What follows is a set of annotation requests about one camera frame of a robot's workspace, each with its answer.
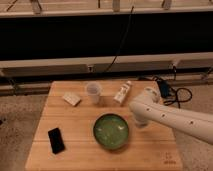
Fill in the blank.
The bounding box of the green ceramic bowl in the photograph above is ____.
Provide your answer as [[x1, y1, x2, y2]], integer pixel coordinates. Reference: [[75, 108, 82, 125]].
[[93, 113, 129, 150]]

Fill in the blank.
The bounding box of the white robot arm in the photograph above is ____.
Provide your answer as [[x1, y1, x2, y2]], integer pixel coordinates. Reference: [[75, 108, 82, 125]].
[[129, 87, 213, 145]]

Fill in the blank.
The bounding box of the clear plastic cup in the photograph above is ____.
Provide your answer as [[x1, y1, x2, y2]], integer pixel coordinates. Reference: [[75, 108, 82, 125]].
[[85, 82, 102, 104]]

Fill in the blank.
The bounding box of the white tube bottle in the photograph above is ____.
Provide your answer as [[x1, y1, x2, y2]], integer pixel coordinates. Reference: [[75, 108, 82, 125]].
[[114, 81, 132, 104]]

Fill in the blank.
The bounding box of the black smartphone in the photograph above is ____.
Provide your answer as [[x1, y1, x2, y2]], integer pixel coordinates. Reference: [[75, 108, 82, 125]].
[[48, 128, 65, 154]]

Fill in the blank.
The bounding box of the black hanging cable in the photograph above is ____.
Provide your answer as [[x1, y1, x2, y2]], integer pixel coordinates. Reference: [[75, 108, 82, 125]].
[[103, 5, 135, 73]]

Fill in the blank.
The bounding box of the metal shelf frame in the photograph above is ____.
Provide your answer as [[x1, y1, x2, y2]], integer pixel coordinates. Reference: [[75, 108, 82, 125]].
[[0, 0, 213, 76]]

